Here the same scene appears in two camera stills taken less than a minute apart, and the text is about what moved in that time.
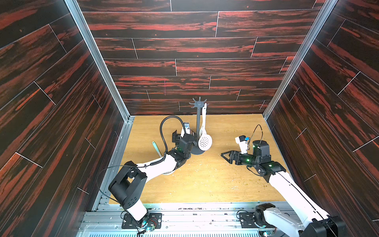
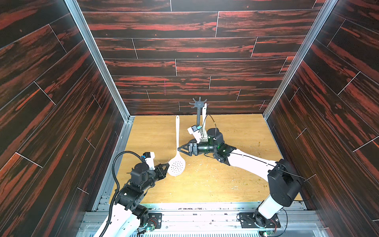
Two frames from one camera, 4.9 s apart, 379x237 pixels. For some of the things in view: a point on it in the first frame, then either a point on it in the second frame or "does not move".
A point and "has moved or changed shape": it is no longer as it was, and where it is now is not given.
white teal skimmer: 205,142 does not move
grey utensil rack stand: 198,104 does not move
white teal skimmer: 165,173 has moved or changed shape
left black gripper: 175,138 to 161,173
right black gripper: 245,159 to 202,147
